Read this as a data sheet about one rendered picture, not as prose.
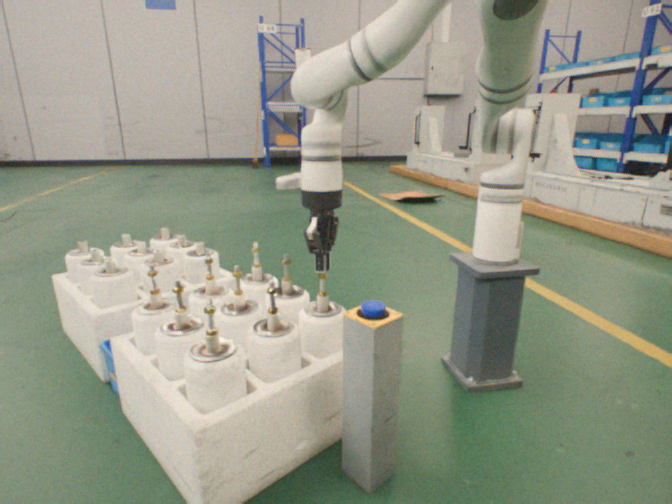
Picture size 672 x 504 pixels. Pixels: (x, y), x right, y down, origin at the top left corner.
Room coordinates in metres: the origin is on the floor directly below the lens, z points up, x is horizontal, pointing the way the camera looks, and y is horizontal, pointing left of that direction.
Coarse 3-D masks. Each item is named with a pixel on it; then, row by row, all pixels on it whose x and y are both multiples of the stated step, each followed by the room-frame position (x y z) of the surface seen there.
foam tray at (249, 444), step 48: (144, 384) 0.66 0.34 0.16; (288, 384) 0.63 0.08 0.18; (336, 384) 0.70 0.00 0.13; (144, 432) 0.69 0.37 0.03; (192, 432) 0.52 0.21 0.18; (240, 432) 0.56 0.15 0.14; (288, 432) 0.62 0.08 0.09; (336, 432) 0.70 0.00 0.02; (192, 480) 0.53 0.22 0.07; (240, 480) 0.56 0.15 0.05
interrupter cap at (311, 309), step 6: (306, 306) 0.79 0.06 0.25; (312, 306) 0.79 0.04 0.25; (330, 306) 0.79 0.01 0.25; (336, 306) 0.79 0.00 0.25; (306, 312) 0.76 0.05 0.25; (312, 312) 0.76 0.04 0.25; (318, 312) 0.76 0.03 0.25; (324, 312) 0.77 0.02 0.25; (330, 312) 0.76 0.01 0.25; (336, 312) 0.76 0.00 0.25
